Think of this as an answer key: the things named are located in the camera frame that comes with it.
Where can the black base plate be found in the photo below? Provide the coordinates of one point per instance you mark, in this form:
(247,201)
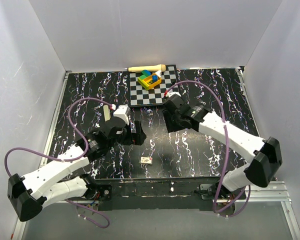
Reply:
(153,193)

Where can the grey beige stapler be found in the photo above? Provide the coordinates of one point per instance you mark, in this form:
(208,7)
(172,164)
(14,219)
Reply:
(106,113)

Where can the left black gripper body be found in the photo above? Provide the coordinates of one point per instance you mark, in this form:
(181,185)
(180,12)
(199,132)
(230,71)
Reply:
(125,138)

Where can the cream toy microphone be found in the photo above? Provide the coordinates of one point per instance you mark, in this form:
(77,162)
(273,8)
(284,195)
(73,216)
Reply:
(150,68)

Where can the black white checkerboard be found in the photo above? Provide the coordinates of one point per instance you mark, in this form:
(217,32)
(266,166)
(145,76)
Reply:
(139,97)

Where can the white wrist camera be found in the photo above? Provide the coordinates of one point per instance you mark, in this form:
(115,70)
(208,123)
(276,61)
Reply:
(171,93)
(122,112)

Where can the blue block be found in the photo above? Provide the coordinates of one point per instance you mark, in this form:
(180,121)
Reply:
(154,78)

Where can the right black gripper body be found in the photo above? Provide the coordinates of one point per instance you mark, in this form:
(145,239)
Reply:
(178,125)

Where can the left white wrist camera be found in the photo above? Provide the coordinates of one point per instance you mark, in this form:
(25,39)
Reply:
(122,112)

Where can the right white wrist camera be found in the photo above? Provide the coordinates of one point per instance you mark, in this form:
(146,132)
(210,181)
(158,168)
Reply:
(171,93)

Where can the staple box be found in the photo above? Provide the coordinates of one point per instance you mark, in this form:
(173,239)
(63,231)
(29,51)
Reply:
(146,160)

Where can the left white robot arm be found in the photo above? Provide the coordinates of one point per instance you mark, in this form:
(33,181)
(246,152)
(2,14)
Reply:
(32,192)

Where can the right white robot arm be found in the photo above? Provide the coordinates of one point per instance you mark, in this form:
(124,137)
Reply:
(263,156)

